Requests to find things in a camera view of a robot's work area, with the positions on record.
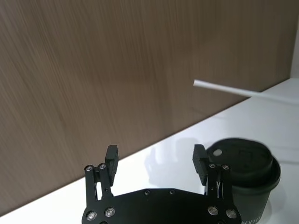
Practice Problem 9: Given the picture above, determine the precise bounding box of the black paper cup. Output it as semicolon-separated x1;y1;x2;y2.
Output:
230;180;273;224

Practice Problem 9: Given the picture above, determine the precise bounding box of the black plastic cup lid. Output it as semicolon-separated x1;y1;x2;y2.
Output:
206;137;282;189

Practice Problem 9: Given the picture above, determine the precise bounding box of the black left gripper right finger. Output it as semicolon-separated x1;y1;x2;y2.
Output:
192;144;235;206

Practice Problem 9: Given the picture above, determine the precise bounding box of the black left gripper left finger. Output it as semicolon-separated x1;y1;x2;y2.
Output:
84;144;121;209

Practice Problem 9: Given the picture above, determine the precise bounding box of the white paper straw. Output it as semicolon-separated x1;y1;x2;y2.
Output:
193;79;299;105

